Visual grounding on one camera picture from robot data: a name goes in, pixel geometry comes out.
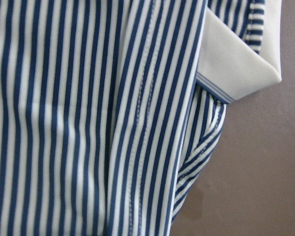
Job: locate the striped polo shirt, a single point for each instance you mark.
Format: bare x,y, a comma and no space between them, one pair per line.
109,109

